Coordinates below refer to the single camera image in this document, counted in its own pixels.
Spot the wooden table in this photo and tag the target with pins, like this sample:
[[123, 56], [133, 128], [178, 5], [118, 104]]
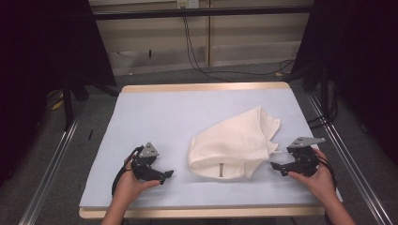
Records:
[[203, 86]]

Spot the small black floor piece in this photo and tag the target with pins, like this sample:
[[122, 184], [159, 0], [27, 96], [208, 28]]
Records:
[[90, 134]]

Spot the black metal stand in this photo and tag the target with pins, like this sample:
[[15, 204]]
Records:
[[67, 106], [324, 90]]

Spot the white mesh laundry bag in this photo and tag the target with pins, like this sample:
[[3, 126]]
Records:
[[231, 146]]

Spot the black curtain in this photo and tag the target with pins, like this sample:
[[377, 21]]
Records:
[[37, 62], [363, 62]]

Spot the black horizontal bar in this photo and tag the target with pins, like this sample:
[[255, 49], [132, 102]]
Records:
[[200, 12]]

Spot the silver metal floor rail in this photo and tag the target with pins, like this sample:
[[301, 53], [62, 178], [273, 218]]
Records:
[[350, 168], [50, 175]]

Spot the person's left hand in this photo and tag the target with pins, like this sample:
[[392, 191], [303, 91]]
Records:
[[131, 189]]

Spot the white wall socket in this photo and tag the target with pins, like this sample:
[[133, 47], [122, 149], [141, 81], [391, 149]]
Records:
[[188, 3]]

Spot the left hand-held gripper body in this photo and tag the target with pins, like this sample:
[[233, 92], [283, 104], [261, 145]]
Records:
[[144, 165]]

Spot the yellow tape strip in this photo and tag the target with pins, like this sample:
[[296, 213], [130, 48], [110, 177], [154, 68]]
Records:
[[58, 105]]

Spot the light blue table mat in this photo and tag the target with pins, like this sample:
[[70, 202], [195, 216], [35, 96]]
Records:
[[162, 118]]

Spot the person's right hand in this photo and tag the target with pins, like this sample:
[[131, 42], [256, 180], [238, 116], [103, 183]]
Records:
[[324, 184]]

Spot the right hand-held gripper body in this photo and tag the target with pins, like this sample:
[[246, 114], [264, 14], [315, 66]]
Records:
[[305, 162]]

